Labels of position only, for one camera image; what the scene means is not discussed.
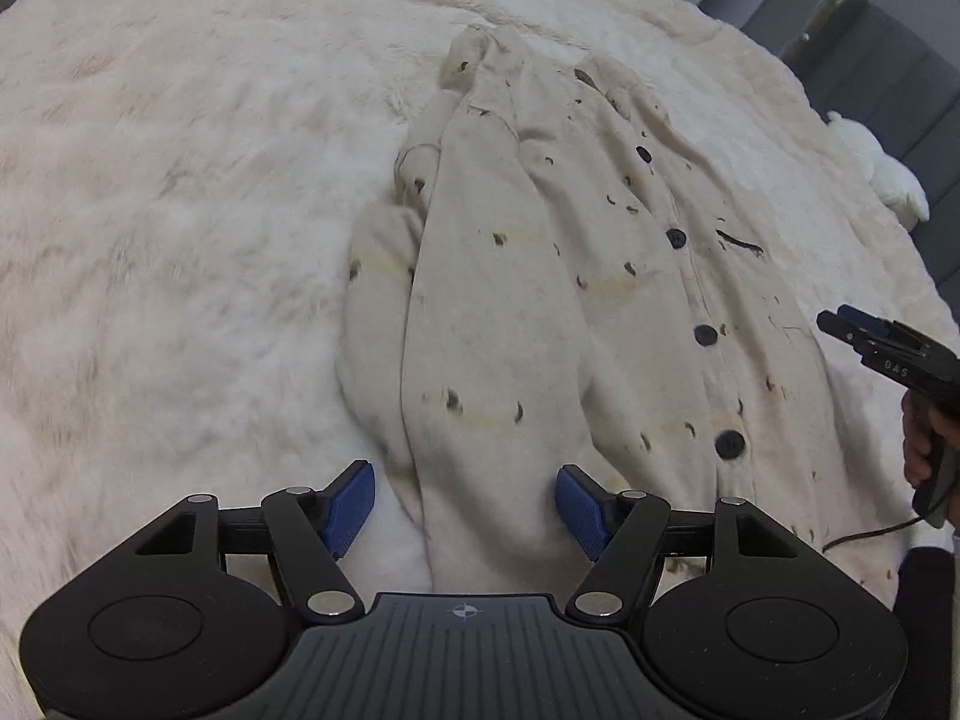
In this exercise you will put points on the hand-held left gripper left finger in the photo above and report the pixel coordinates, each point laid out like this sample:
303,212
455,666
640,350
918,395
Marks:
349,506

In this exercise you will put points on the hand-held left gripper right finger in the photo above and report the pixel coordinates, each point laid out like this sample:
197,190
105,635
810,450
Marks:
581,510

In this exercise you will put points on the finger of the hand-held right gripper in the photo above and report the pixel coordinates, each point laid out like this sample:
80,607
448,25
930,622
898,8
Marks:
844,331
892,334

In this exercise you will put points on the beige spotted button cardigan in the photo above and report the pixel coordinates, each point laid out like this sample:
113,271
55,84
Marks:
562,300

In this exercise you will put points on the person's right hand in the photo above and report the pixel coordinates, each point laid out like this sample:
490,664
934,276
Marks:
916,442

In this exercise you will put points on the white plush toy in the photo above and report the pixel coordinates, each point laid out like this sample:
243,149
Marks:
889,172

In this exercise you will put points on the person's dark clothing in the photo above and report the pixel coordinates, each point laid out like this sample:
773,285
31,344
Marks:
934,600

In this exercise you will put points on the grey padded headboard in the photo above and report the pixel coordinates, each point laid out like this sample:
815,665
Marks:
885,37

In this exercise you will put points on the fluffy cream bed blanket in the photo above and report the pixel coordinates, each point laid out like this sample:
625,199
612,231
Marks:
187,165

